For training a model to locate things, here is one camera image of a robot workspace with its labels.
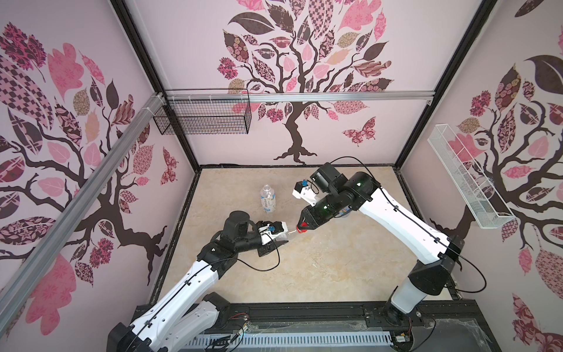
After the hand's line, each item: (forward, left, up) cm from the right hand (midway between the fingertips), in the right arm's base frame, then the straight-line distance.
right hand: (304, 228), depth 68 cm
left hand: (+1, +7, -6) cm, 10 cm away
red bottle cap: (0, 0, +3) cm, 3 cm away
